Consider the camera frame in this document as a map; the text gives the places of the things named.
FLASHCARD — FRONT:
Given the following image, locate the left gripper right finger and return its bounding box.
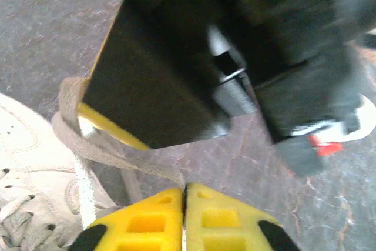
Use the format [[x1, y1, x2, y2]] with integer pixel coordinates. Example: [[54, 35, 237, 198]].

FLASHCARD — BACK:
[[184, 182, 300, 251]]

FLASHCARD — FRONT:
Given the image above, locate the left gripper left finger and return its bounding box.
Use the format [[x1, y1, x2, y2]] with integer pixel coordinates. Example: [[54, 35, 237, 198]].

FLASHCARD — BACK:
[[69, 188, 185, 251]]

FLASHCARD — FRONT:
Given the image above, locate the white sneaker with laces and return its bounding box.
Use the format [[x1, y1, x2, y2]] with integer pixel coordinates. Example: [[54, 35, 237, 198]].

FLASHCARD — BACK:
[[51, 76, 186, 231]]

